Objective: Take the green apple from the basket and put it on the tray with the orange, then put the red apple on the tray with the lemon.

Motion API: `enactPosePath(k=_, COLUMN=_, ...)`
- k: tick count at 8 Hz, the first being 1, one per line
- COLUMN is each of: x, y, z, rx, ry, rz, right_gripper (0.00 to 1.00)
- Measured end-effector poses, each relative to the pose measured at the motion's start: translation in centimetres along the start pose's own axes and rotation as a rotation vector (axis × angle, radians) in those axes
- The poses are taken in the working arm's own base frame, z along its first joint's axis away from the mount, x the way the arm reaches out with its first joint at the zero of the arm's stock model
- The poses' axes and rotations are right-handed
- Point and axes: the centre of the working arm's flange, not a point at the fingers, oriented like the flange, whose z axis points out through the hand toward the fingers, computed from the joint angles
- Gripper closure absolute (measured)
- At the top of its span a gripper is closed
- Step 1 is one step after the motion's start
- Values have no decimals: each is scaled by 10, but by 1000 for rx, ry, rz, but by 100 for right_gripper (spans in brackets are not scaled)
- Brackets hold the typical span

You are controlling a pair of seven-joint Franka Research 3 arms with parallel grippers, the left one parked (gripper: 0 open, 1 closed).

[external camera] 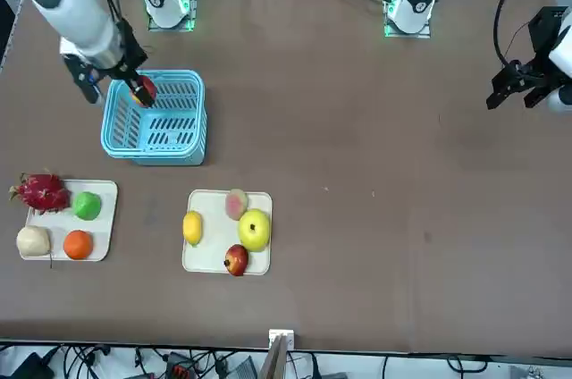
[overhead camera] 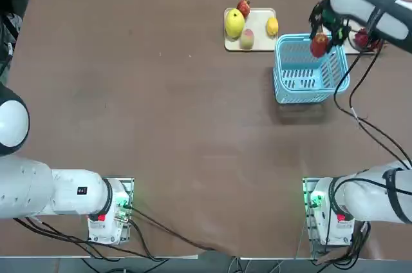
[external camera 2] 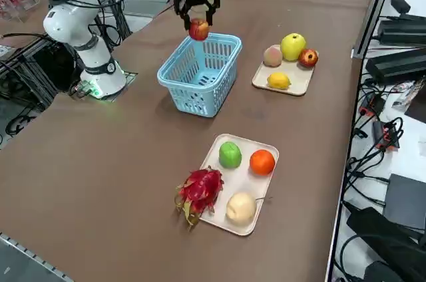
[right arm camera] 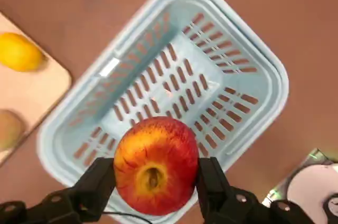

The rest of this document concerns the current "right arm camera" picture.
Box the pale rectangular tray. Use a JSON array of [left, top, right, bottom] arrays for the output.
[[0, 11, 72, 168]]

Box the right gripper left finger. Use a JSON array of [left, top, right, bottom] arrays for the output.
[[0, 156, 116, 224]]

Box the thin black cable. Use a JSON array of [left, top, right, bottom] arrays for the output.
[[102, 210, 154, 224]]

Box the yellow lemon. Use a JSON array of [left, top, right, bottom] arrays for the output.
[[0, 32, 44, 72]]

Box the red apple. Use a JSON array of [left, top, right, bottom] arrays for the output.
[[113, 116, 199, 216]]

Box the metal base plate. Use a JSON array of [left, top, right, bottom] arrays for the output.
[[261, 148, 338, 209]]

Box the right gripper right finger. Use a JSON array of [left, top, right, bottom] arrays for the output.
[[196, 156, 317, 224]]

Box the light blue plastic basket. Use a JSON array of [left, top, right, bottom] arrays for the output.
[[36, 0, 289, 223]]

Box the pink-green peach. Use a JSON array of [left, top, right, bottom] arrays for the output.
[[0, 109, 24, 151]]

